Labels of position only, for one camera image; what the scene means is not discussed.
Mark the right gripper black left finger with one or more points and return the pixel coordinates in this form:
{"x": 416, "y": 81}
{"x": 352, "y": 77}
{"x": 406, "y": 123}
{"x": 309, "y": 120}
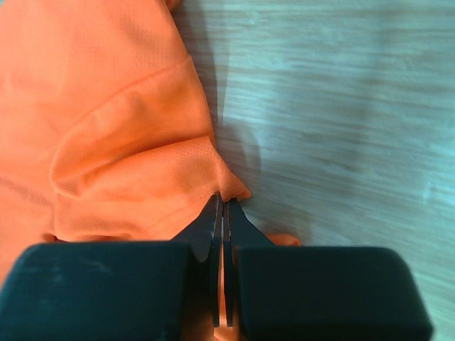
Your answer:
{"x": 164, "y": 290}

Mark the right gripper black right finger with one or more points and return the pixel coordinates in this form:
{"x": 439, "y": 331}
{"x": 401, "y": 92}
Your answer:
{"x": 277, "y": 292}

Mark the orange t-shirt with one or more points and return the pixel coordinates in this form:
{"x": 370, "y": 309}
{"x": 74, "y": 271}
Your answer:
{"x": 105, "y": 128}

